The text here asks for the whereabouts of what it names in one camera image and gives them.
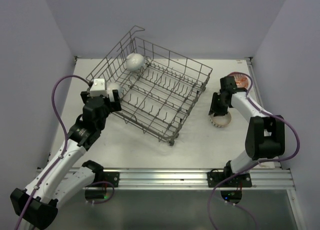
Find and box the white bowl with dark stripes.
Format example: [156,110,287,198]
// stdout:
[209,112,232,128]

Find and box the blue zigzag pattern bowl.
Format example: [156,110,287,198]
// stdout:
[229,72,250,89]

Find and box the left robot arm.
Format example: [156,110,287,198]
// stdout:
[10,89,122,230]

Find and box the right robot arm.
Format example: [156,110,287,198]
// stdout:
[208,75,285,187]

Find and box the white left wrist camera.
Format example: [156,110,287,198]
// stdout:
[89,78,107,97]

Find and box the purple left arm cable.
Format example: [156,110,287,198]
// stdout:
[14,74,92,230]

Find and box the grey wire dish rack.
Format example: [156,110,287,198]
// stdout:
[86,25,213,146]

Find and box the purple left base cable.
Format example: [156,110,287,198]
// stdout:
[86,180,116,205]

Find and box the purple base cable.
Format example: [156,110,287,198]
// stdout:
[86,180,116,205]
[208,170,261,230]

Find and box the aluminium mounting rail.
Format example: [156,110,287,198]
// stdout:
[104,168,295,190]

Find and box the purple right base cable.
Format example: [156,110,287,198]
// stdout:
[208,170,261,230]

